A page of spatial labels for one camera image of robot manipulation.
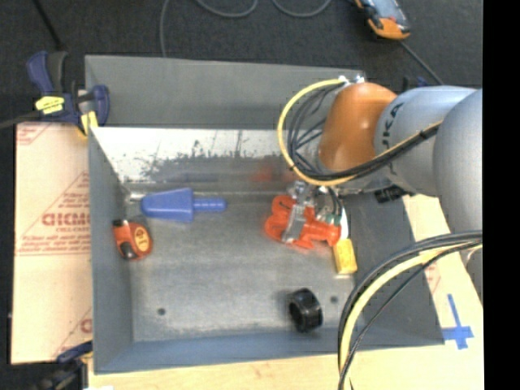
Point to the orange plastic toy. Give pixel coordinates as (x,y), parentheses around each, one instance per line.
(276,222)

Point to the brown cardboard board red print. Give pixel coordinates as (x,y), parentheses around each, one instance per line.
(48,201)

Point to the grey metal bin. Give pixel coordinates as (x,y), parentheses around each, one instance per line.
(219,274)

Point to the black cylinder on white bracket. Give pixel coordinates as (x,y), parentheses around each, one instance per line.
(391,196)

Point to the blue cone-shaped plastic toy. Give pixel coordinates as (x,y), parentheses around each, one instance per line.
(170,204)

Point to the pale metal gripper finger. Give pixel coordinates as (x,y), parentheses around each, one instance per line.
(294,228)

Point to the yellow block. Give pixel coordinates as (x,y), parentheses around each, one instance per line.
(345,257)

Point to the orange tape measure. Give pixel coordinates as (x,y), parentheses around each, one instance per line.
(136,240)

